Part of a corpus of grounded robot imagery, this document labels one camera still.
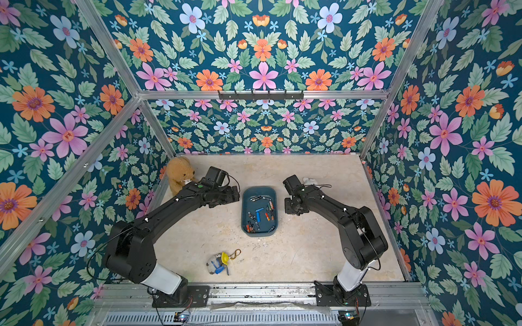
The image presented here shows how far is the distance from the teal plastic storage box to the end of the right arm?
111 millimetres

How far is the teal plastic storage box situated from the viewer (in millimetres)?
908

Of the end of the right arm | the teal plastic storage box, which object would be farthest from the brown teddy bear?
the end of the right arm

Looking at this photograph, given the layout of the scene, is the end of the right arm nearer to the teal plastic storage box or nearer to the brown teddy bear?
the teal plastic storage box

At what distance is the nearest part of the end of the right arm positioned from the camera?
0.66 m
